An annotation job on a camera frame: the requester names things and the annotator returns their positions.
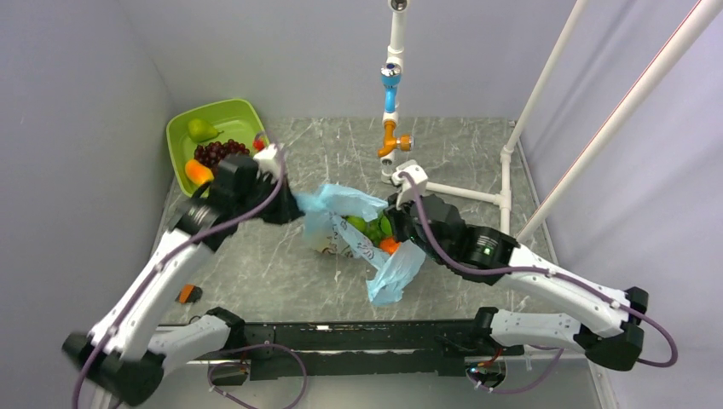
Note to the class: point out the blue printed plastic bag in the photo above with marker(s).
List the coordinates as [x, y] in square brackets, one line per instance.
[326, 231]

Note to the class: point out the green fake fruit in bag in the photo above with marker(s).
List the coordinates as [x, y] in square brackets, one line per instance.
[376, 230]

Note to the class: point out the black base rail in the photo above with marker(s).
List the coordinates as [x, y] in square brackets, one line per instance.
[442, 347]

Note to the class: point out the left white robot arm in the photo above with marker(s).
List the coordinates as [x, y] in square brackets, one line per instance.
[122, 353]

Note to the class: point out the dark red fake grapes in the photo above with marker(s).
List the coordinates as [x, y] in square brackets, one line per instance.
[212, 154]

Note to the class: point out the green plastic tray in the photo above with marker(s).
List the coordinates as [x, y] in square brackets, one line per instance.
[235, 118]

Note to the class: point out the orange fake fruit in bag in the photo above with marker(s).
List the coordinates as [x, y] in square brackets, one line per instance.
[389, 245]

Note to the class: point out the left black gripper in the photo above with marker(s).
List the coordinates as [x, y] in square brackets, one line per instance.
[287, 207]

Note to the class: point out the orange fake mango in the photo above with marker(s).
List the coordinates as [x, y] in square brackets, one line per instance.
[198, 173]

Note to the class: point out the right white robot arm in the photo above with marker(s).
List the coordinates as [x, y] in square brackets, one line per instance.
[600, 322]

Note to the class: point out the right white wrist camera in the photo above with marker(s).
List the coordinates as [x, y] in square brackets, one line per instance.
[411, 180]

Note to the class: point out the green fake pear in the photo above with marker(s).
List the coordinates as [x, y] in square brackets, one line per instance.
[200, 130]

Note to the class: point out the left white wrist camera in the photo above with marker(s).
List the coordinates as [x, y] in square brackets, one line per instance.
[271, 160]

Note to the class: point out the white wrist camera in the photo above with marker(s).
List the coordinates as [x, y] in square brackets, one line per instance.
[271, 160]
[411, 180]

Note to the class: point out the orange black small object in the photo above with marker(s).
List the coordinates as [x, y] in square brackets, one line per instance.
[189, 294]

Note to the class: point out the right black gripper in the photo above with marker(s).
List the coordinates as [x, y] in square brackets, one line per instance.
[396, 216]

